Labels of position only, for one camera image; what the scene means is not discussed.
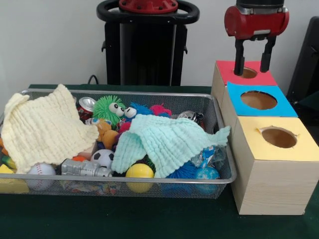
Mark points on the silver and black can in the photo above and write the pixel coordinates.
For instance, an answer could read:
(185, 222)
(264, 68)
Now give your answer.
(189, 116)

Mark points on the small soccer ball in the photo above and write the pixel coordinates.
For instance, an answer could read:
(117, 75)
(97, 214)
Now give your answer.
(103, 158)

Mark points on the wooden box with three holes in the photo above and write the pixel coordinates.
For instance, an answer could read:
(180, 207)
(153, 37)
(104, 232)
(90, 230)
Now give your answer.
(274, 184)

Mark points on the red soda can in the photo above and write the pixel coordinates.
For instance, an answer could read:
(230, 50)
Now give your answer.
(85, 105)

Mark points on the yellow block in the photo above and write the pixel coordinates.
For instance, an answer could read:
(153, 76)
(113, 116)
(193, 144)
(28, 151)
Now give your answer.
(10, 185)

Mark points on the yellow ball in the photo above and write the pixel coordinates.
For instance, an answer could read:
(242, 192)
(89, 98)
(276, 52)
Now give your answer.
(139, 172)

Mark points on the black chair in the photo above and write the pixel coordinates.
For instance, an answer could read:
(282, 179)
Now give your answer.
(306, 64)

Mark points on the mint green cloth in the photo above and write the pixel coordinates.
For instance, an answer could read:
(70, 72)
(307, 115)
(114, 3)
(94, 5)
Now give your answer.
(169, 139)

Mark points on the clear mesh bin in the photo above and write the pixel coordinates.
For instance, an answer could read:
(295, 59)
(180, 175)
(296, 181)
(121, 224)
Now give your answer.
(212, 107)

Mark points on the orange plush toy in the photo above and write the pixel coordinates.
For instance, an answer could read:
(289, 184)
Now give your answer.
(107, 135)

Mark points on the silver robot toy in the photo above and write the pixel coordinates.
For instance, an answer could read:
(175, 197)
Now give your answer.
(82, 168)

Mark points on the blue globe ball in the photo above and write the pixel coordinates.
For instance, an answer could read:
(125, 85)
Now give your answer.
(207, 174)

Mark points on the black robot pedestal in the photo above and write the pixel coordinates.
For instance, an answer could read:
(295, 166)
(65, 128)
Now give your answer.
(144, 55)

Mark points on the blue spiky ball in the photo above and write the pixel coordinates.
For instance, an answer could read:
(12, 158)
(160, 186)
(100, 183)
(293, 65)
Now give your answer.
(185, 172)

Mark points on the blue fuzzy toy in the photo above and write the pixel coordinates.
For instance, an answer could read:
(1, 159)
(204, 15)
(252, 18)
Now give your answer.
(142, 109)

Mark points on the pink fuzzy toy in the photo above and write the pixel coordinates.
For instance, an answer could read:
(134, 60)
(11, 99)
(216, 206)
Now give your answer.
(160, 109)

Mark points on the pale yellow cloth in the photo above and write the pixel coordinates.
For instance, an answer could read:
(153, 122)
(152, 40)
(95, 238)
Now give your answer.
(45, 129)

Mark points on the green fuzzy toy with eyes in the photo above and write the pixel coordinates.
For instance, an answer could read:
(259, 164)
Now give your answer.
(104, 109)

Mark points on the clear plastic bottle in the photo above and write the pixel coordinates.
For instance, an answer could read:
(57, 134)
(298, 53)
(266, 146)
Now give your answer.
(205, 155)

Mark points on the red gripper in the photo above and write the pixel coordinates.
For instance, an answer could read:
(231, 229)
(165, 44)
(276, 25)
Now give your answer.
(256, 22)

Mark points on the white baseball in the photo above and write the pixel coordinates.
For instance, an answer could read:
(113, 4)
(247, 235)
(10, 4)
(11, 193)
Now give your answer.
(41, 170)

